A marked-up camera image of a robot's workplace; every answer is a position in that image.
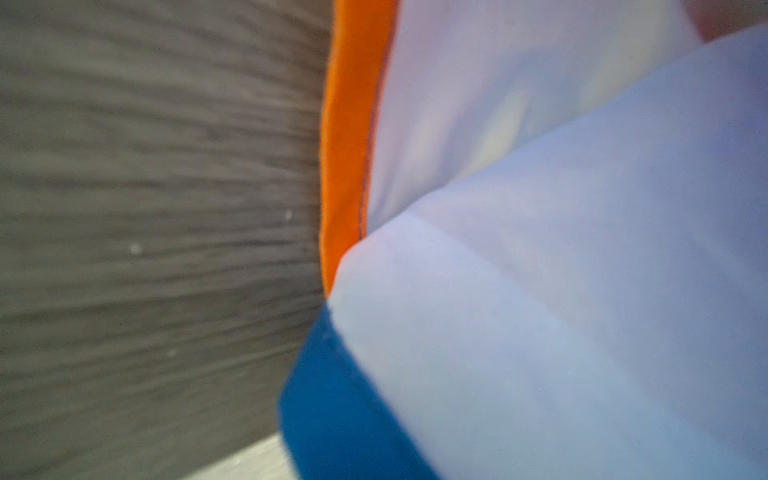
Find rainbow coloured shorts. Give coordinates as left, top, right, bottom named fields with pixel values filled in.
left=279, top=1, right=767, bottom=479

